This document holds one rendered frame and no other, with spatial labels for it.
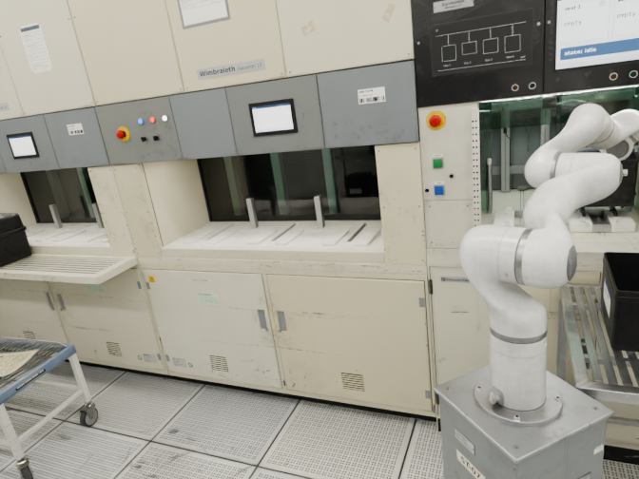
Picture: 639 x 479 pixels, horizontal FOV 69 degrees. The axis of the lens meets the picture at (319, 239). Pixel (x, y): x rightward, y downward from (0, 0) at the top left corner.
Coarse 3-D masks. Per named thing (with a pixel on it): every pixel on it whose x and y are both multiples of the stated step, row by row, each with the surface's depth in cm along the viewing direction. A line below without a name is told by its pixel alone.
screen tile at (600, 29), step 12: (588, 0) 134; (564, 12) 137; (576, 12) 136; (588, 12) 135; (600, 12) 134; (600, 24) 135; (564, 36) 139; (576, 36) 138; (588, 36) 137; (600, 36) 136
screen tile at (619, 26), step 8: (616, 0) 132; (624, 0) 131; (632, 0) 130; (616, 8) 132; (624, 8) 132; (632, 8) 131; (616, 24) 133; (624, 24) 133; (632, 24) 132; (616, 32) 134; (624, 32) 133; (632, 32) 133
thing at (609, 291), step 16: (608, 256) 140; (624, 256) 138; (608, 272) 131; (624, 272) 140; (608, 288) 130; (624, 288) 141; (608, 304) 129; (624, 304) 117; (608, 320) 129; (624, 320) 119; (624, 336) 120
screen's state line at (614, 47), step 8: (624, 40) 134; (632, 40) 133; (560, 48) 140; (568, 48) 140; (576, 48) 139; (584, 48) 138; (592, 48) 137; (600, 48) 137; (608, 48) 136; (616, 48) 135; (624, 48) 135; (632, 48) 134; (560, 56) 141; (568, 56) 140; (576, 56) 140; (584, 56) 139
